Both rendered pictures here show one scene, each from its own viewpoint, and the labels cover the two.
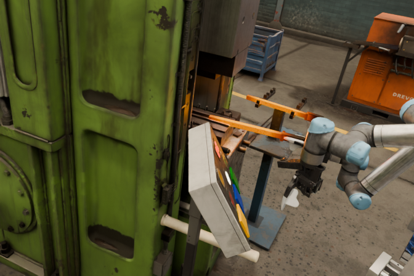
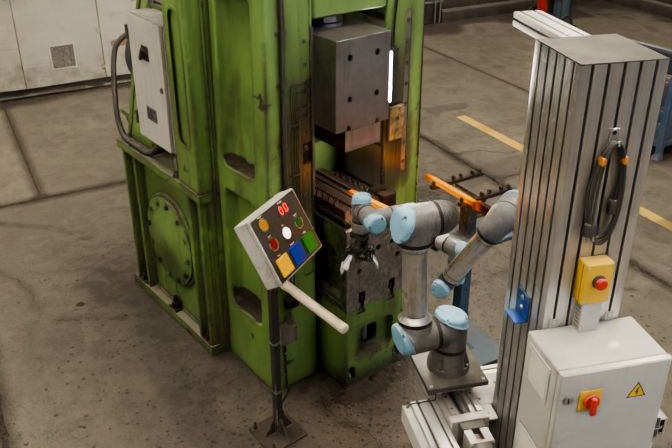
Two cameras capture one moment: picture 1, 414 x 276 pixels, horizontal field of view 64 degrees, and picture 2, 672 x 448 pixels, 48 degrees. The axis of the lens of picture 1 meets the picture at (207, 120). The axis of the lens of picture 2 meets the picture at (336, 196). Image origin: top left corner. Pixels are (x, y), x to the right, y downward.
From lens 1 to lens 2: 227 cm
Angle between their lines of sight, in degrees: 30
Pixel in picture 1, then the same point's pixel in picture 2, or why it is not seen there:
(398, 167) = (464, 255)
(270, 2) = not seen: outside the picture
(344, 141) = (364, 212)
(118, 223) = (256, 287)
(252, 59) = not seen: hidden behind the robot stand
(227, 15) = (329, 96)
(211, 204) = (248, 240)
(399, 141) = not seen: hidden behind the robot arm
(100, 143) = (240, 202)
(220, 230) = (258, 263)
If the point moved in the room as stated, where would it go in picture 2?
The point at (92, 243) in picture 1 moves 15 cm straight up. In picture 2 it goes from (236, 304) to (234, 279)
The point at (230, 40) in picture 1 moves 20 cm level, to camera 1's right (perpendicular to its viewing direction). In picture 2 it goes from (333, 118) to (374, 127)
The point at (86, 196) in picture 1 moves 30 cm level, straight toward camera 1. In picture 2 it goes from (231, 253) to (211, 286)
